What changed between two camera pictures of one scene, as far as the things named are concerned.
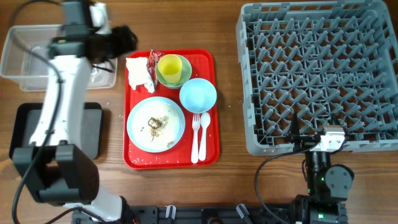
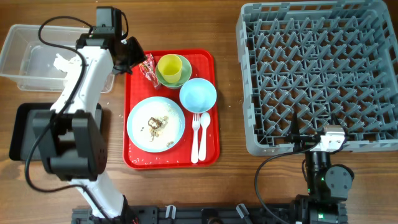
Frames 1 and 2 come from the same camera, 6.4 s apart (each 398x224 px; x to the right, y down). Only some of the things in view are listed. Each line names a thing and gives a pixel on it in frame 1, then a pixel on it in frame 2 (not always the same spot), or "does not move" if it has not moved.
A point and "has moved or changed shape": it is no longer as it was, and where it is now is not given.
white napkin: x=138 y=73 has moved or changed shape
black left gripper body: x=112 y=43 → x=132 y=54
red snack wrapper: x=152 y=64 has moved or changed shape
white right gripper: x=294 y=135 does not move
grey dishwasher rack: x=318 y=59 does not move
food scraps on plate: x=155 y=127 does not move
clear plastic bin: x=26 y=59 does not move
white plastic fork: x=196 y=124 does not move
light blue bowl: x=198 y=95 does not move
